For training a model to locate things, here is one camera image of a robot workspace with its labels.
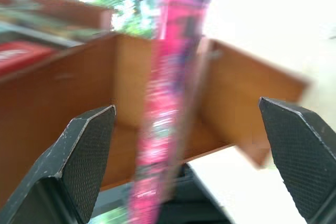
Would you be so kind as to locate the red book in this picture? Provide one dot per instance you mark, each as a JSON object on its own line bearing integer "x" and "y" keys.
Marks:
{"x": 18, "y": 56}

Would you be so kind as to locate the wooden bookshelf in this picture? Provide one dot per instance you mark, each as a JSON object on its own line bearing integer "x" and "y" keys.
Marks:
{"x": 65, "y": 103}

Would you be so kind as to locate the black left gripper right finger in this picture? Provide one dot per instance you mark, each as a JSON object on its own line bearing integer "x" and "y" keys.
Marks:
{"x": 302, "y": 153}

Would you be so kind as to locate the pink book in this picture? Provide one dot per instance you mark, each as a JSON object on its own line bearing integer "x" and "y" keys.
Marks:
{"x": 168, "y": 108}

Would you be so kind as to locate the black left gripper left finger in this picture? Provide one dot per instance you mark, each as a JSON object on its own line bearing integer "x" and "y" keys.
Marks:
{"x": 78, "y": 155}

